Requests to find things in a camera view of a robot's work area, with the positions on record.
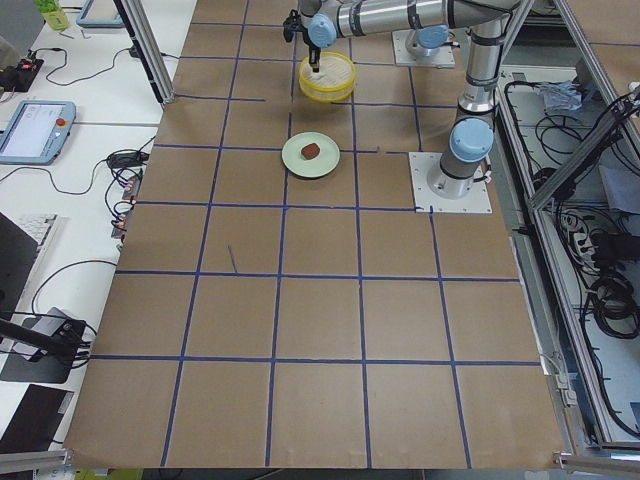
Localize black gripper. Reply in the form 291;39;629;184
283;7;321;73

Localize yellow steamer layer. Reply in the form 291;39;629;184
298;51;356;103

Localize brown bun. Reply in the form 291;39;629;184
300;143;321;160

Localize light green plate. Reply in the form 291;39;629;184
281;132;340;179

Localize grey teach pendant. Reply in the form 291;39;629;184
76;0;124;29
1;100;76;166

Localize black power adapter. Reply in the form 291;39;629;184
106;151;149;169

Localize green bottle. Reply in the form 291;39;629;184
34;0;69;32

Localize white keyboard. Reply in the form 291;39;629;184
15;213;66;255

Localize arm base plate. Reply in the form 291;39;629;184
408;152;492;214
392;25;455;69

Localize aluminium frame post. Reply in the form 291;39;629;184
113;0;175;106

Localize black camera stand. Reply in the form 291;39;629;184
1;308;88;384

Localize coiled black cables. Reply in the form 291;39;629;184
574;272;640;341

